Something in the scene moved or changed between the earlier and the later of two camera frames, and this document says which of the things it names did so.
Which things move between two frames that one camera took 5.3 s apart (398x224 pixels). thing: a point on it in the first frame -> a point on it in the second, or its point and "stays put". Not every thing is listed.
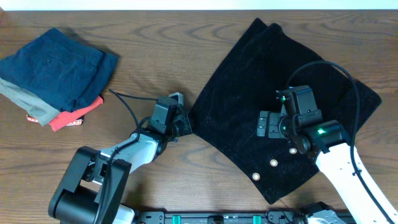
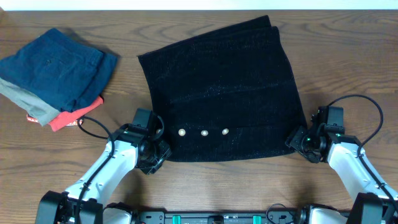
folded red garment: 67,118 stays put
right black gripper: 271,130 -> 295,139
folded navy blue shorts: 59,70 stays put
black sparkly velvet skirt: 269,60 -> 225,93
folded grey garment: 34,107 stays put
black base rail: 230,217 stays put
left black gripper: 187,124 -> 166,150
